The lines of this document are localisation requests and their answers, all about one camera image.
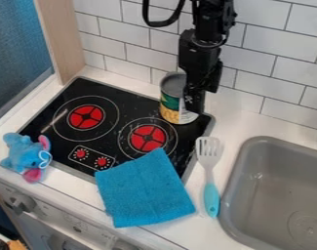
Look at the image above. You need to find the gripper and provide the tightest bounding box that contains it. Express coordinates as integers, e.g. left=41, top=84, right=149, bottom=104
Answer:
left=176, top=28, right=225, bottom=115

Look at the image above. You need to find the green and yellow can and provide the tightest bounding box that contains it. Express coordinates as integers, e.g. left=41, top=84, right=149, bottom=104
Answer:
left=158, top=71, right=202, bottom=126

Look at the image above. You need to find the toy stove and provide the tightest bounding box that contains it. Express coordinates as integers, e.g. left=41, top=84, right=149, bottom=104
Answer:
left=17, top=75, right=218, bottom=186

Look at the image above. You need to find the blue cloth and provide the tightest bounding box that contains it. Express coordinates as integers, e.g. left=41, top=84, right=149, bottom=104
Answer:
left=93, top=147, right=198, bottom=229

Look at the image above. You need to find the toy sink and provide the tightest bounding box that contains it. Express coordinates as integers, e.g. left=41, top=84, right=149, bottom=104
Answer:
left=217, top=135, right=317, bottom=250

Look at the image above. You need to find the blue plush elephant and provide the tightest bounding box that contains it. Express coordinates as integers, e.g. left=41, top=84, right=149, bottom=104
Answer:
left=0, top=132, right=55, bottom=185

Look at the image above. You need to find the white spatula with blue handle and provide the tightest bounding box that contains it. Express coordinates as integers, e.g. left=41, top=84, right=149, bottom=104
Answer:
left=194, top=136, right=226, bottom=219

